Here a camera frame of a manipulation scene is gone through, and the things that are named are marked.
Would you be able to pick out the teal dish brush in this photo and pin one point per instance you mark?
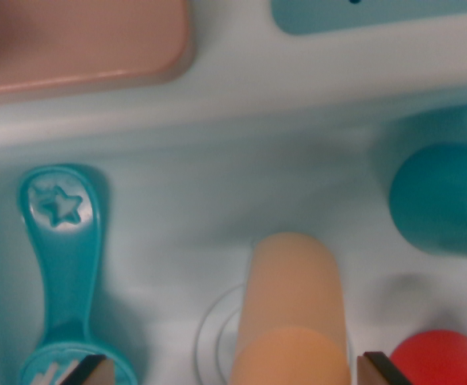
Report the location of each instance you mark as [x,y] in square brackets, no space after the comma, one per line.
[67,272]

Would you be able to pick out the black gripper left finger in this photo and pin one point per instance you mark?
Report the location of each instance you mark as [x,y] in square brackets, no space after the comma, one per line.
[97,373]

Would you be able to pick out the mauve grey toy faucet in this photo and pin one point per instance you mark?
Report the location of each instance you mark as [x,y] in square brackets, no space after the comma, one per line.
[77,40]

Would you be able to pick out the light blue toy sink unit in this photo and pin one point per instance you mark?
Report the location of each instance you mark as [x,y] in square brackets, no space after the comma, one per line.
[257,140]

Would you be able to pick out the red toy tumbler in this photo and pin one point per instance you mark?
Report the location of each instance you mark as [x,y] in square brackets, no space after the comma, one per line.
[442,357]

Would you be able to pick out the cream detergent bottle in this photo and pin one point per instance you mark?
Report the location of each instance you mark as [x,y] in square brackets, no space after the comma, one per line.
[293,305]

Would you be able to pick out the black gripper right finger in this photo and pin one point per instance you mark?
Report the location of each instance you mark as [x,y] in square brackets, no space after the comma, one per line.
[376,371]

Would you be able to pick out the teal toy tumbler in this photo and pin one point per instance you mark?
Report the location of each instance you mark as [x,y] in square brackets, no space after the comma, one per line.
[434,200]

